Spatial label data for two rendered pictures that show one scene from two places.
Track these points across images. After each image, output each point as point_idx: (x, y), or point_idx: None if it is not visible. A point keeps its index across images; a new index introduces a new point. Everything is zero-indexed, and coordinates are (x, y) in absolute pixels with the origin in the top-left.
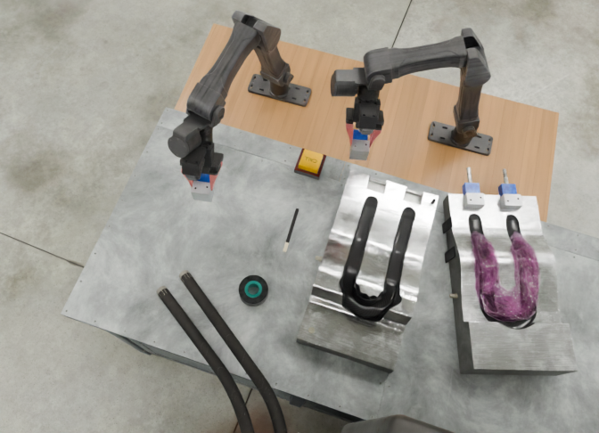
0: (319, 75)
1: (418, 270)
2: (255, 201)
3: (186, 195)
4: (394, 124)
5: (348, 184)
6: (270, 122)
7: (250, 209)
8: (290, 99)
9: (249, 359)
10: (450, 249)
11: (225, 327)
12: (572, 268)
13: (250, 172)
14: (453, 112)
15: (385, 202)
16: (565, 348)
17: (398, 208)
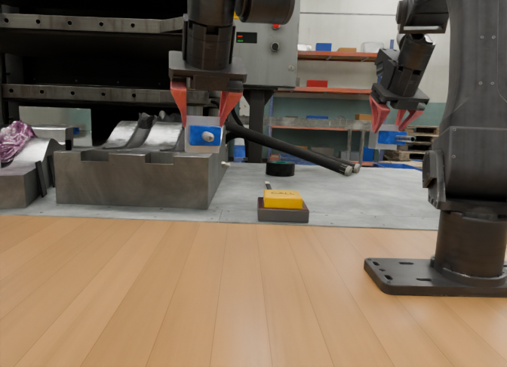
0: (405, 335)
1: (110, 139)
2: (330, 195)
3: (415, 194)
4: (97, 269)
5: (209, 153)
6: (406, 242)
7: (330, 192)
8: (413, 261)
9: (259, 134)
10: (50, 166)
11: (287, 144)
12: None
13: (365, 206)
14: None
15: (148, 150)
16: None
17: (127, 149)
